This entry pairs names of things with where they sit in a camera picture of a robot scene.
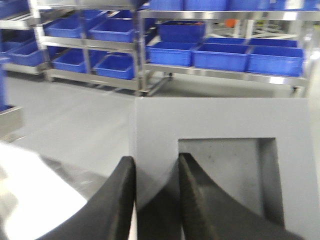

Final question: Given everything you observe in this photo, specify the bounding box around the steel rack with blue bins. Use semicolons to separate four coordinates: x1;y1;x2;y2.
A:
28;0;172;96

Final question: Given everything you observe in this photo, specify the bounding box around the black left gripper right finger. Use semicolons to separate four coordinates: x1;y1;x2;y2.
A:
178;153;302;240

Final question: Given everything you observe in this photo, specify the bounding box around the gray square hollow base block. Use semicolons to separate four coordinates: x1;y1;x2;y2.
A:
129;97;320;240

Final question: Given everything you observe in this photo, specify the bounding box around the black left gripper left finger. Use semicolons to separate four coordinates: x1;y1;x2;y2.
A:
43;156;136;240

